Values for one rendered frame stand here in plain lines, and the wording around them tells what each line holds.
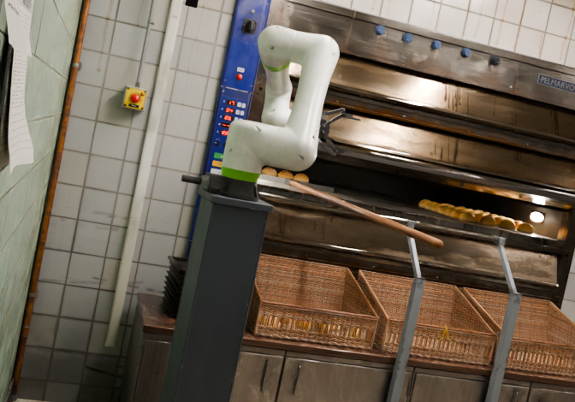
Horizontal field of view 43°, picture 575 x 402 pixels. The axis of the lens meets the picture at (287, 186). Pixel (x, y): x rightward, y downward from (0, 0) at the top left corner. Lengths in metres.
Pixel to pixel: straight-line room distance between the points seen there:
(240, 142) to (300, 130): 0.20
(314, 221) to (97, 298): 1.10
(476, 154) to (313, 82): 1.66
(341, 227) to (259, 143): 1.46
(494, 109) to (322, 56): 1.64
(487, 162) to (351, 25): 1.02
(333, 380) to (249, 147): 1.31
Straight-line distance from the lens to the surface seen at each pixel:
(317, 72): 2.46
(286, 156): 2.28
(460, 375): 3.49
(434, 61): 3.81
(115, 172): 3.43
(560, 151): 4.18
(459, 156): 3.87
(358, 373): 3.28
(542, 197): 3.98
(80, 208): 3.45
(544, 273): 4.23
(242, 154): 2.30
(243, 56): 3.46
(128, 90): 3.35
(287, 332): 3.17
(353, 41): 3.66
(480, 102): 3.92
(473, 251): 4.00
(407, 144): 3.74
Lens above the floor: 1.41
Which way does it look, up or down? 3 degrees down
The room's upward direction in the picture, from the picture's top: 12 degrees clockwise
